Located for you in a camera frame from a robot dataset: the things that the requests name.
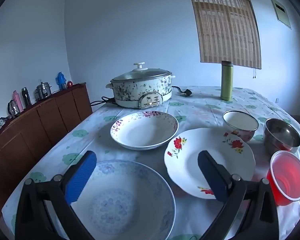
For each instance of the blue patterned deep plate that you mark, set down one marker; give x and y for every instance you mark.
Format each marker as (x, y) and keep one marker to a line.
(126, 200)

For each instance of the black power cord plug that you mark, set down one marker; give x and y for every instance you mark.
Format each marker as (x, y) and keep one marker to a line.
(185, 93)

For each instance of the steel kettle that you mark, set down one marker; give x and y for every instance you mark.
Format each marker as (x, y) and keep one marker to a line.
(13, 109)

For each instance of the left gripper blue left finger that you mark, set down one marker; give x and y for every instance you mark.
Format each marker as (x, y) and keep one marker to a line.
(33, 220)

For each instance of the steel rice cooker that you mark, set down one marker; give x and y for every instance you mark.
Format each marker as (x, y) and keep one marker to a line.
(42, 91)

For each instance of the pink flower rimmed plate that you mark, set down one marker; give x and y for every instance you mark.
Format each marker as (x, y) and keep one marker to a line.
(145, 130)

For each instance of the bamboo window blind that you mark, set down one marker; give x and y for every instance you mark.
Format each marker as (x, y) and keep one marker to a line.
(227, 31)

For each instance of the green thermos bottle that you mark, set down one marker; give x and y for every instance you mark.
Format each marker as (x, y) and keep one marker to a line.
(227, 79)

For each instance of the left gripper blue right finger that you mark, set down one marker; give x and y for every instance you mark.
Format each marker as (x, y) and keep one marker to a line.
(260, 220)

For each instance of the pink thermos flask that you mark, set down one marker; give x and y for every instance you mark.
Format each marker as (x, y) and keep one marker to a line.
(17, 100)

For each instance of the floral white tablecloth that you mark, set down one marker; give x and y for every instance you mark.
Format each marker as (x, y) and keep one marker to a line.
(204, 108)

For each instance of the floral electric cooking pot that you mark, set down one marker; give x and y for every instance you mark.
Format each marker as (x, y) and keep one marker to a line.
(142, 87)

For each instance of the stainless steel bowl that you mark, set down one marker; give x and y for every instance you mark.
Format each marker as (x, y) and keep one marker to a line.
(279, 135)

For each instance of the wall electrical panel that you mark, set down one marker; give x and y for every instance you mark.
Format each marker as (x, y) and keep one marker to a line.
(281, 13)

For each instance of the blue water bottle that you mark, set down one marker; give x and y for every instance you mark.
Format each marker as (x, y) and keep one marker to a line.
(61, 81)

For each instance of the small red object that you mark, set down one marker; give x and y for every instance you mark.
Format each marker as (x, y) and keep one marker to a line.
(69, 84)

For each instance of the white enamel bowl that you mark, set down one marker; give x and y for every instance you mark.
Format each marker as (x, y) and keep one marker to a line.
(240, 124)

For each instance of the red plastic bowl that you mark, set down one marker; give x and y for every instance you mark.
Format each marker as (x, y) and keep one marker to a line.
(284, 177)

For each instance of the brown wooden sideboard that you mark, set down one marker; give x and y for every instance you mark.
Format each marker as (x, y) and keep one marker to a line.
(25, 139)

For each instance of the black thermos flask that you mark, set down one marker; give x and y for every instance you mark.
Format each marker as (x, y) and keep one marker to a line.
(26, 97)

